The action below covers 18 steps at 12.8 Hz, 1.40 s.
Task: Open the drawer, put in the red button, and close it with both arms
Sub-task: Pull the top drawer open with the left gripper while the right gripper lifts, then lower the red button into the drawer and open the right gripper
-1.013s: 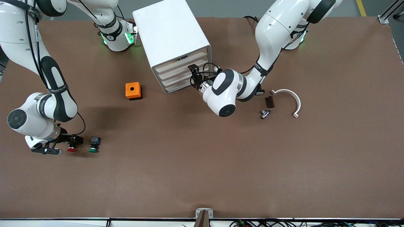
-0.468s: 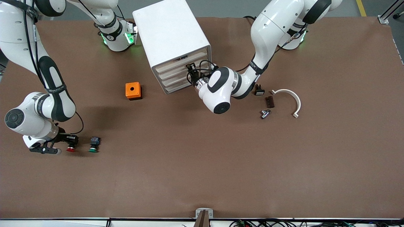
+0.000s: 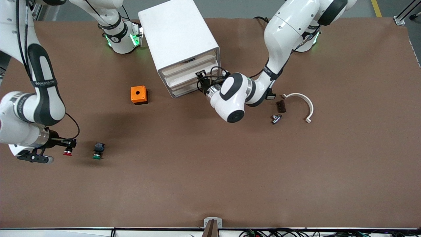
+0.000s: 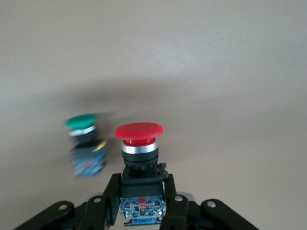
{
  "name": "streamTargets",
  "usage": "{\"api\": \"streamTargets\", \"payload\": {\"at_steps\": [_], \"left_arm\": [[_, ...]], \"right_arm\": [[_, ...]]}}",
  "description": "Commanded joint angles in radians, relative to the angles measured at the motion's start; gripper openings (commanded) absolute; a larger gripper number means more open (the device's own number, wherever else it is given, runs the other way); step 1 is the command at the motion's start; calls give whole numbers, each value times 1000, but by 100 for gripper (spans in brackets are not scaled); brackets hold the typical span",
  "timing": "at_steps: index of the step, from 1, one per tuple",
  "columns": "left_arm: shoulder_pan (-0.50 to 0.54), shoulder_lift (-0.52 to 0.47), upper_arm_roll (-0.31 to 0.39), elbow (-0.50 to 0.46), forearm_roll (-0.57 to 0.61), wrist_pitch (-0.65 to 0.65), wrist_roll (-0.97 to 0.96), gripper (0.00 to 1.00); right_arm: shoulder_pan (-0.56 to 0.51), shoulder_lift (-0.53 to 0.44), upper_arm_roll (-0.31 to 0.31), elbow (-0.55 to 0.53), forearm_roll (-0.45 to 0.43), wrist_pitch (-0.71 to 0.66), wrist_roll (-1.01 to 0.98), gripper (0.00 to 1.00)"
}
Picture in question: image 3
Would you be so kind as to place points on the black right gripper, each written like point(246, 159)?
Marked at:
point(54, 142)

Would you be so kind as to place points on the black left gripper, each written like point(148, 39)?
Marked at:
point(206, 86)

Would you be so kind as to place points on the red push button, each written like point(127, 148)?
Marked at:
point(68, 152)

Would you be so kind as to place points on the white plastic drawer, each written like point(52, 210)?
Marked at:
point(184, 67)
point(181, 75)
point(182, 83)
point(185, 90)

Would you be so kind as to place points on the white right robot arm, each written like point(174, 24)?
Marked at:
point(42, 98)

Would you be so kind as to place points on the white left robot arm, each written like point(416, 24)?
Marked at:
point(283, 29)

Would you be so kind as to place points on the green push button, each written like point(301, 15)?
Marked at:
point(98, 153)

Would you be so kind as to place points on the white drawer cabinet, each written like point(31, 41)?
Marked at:
point(174, 33)

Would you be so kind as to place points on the brown terminal block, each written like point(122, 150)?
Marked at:
point(281, 106)

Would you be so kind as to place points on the small metal fitting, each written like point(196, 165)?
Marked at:
point(276, 119)

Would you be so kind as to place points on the orange button enclosure box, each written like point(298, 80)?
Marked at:
point(138, 93)

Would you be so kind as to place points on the small black white switch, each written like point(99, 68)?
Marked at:
point(271, 96)

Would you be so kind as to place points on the white table edge rail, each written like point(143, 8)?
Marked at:
point(65, 233)

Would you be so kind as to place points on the white curved plastic bracket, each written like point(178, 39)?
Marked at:
point(301, 95)

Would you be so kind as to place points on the aluminium frame profile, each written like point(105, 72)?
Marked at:
point(37, 10)
point(399, 20)

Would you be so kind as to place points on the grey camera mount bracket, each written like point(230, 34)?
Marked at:
point(206, 222)

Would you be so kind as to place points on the metal camera stand post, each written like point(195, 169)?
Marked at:
point(211, 230)

